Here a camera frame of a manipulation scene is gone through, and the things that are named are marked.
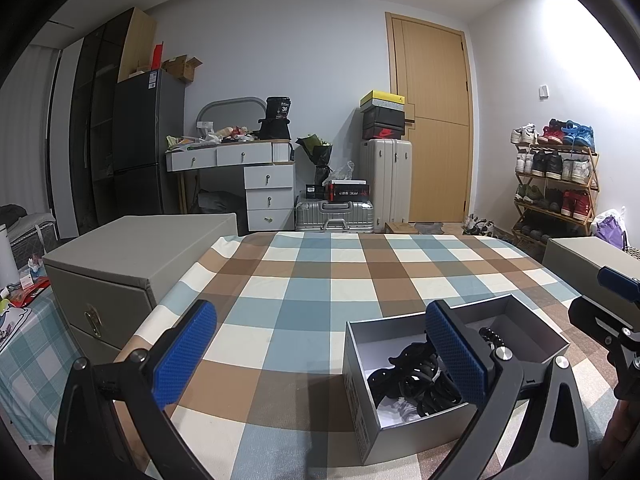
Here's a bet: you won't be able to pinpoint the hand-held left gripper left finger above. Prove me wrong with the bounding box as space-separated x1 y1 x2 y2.
54 300 218 480

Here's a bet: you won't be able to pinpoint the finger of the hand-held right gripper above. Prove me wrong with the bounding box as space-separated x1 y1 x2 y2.
568 295 640 358
597 266 640 305

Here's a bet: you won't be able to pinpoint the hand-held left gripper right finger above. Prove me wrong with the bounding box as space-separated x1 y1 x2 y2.
425 300 608 480

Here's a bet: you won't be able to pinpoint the black hair claw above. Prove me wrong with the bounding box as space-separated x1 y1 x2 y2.
397 357 466 418

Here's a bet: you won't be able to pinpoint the grey cardboard box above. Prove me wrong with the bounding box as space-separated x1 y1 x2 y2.
342 294 571 466

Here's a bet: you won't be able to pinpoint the person's right hand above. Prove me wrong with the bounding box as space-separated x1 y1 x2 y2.
601 399 640 476

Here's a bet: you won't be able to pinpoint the purple bag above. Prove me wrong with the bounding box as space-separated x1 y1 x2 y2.
591 207 628 251

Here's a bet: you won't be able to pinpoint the large grey storage box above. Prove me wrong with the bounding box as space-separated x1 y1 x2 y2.
42 212 238 356

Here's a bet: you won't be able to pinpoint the wooden shoe rack with shoes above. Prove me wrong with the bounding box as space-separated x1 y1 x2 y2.
510 119 600 251

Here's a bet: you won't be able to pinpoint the shoes on floor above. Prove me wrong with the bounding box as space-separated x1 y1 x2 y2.
462 215 496 237

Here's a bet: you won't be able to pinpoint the brown blue checkered tablecloth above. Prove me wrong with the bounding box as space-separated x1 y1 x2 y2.
112 231 626 480

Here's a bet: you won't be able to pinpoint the teal plaid cloth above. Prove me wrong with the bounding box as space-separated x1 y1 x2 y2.
0 287 83 446

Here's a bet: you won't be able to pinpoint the white drawer dresser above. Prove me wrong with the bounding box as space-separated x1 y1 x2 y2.
166 140 296 233

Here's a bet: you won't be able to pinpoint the silver suitcase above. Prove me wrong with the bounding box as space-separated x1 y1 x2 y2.
295 199 375 233

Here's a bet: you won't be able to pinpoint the beige upright suitcase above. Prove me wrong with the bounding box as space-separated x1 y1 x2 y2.
360 139 413 226

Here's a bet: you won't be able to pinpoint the black red flat box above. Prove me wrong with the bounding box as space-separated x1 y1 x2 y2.
327 180 371 202

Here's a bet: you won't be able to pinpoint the white cylinder bin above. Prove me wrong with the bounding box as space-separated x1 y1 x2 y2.
0 224 20 291

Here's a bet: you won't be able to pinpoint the dark grey fridge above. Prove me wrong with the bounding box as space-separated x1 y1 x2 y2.
112 70 187 216

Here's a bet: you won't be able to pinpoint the clear plastic bag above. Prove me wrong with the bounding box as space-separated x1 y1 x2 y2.
322 161 356 186

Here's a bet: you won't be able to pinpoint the clutter on dresser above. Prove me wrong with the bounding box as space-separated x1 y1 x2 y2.
167 124 261 152

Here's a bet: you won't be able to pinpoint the dark wrapped bouquet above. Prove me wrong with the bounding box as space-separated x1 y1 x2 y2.
296 134 333 186

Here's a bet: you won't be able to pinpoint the grey framed mirror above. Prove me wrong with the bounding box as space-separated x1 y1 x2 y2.
196 97 268 142

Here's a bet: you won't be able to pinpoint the wooden door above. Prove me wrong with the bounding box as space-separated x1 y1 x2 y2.
385 11 473 223

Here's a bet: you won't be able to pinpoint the black bag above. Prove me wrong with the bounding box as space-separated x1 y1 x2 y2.
257 96 292 142

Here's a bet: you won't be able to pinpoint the grey black shoe box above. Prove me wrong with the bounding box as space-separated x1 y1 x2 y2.
361 106 405 126

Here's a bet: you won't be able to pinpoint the dark wardrobe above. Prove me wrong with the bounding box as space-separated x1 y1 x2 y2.
47 7 158 241

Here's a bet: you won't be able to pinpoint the yellow shoe box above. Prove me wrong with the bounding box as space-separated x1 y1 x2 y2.
360 91 406 110

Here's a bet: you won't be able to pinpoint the open cardboard boxes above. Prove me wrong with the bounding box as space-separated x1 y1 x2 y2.
161 55 203 85

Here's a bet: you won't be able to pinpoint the wire basket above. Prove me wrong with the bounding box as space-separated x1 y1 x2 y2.
10 212 58 271

